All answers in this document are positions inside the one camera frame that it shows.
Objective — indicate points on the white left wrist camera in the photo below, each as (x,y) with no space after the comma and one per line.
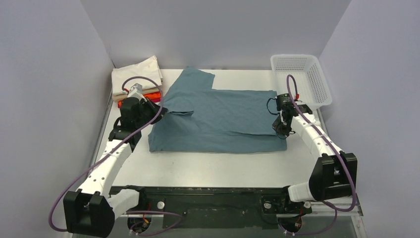
(136,91)

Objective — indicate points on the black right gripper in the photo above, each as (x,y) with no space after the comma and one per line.
(284,121)

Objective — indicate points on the teal blue t-shirt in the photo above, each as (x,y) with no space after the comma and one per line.
(202,119)

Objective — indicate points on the aluminium extrusion rail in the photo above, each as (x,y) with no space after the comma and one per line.
(320,209)

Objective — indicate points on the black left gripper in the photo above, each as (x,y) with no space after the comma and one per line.
(152,107)

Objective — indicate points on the folded orange t-shirt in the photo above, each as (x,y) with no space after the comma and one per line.
(154,97)

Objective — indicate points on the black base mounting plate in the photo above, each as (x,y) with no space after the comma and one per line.
(211,208)

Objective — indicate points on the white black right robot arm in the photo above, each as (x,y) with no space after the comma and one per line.
(333,179)

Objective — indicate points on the folded beige t-shirt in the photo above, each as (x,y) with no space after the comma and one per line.
(144,91)

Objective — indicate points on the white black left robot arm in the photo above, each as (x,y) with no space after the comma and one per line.
(90,210)

